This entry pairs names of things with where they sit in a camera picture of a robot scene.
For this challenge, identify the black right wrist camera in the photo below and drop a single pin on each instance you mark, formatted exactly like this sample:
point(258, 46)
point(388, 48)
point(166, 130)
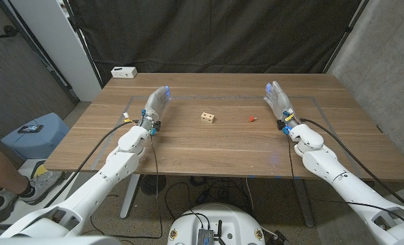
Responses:
point(282, 126)

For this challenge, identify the small wooden block with holes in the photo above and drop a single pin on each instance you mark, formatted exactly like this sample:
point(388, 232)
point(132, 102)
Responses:
point(207, 117)

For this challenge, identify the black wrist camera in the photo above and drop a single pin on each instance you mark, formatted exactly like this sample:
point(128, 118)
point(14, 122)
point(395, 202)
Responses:
point(156, 126)
point(282, 126)

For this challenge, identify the black backdrop stand pole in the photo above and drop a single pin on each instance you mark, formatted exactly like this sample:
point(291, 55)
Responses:
point(347, 33)
point(84, 44)

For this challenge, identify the blue padded stool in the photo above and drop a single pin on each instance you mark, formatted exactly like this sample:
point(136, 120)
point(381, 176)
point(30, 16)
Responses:
point(34, 143)

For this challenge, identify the white power outlet box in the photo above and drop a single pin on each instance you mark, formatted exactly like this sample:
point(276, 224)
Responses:
point(124, 72)

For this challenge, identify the black backdrop curtain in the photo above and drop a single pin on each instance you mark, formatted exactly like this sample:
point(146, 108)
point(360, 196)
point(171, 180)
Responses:
point(205, 34)

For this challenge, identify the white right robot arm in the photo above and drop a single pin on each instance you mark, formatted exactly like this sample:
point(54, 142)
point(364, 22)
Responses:
point(324, 163)

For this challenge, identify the black wall rail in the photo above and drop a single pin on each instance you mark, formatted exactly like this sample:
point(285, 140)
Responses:
point(38, 51)

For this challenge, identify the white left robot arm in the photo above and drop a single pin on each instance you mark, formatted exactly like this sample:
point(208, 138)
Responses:
point(120, 163)

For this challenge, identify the red-headed wooden screw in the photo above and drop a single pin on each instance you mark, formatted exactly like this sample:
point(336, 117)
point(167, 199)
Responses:
point(251, 118)

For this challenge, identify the round black floor fan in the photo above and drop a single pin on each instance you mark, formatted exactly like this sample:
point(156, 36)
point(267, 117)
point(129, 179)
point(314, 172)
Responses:
point(153, 183)

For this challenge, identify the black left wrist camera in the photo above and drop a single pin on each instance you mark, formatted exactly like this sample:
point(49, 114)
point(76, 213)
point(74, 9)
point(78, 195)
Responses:
point(156, 126)

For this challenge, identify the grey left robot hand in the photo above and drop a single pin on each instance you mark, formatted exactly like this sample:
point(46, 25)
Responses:
point(157, 102)

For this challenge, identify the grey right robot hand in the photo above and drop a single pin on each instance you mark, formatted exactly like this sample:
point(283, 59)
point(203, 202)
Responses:
point(280, 102)

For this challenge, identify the grey table leg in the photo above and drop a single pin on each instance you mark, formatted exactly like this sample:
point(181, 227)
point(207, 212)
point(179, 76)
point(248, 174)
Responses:
point(304, 200)

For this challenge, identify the white pillar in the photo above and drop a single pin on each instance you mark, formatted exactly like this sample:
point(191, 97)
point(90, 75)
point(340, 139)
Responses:
point(58, 51)

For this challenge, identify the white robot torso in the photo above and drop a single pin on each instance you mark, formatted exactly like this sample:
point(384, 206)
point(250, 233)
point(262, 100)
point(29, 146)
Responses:
point(215, 221)

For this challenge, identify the white table leg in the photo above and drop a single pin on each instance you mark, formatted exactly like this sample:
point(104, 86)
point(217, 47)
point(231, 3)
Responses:
point(130, 195)

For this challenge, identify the grey electronics module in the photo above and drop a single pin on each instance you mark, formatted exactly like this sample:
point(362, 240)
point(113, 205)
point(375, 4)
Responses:
point(205, 236)

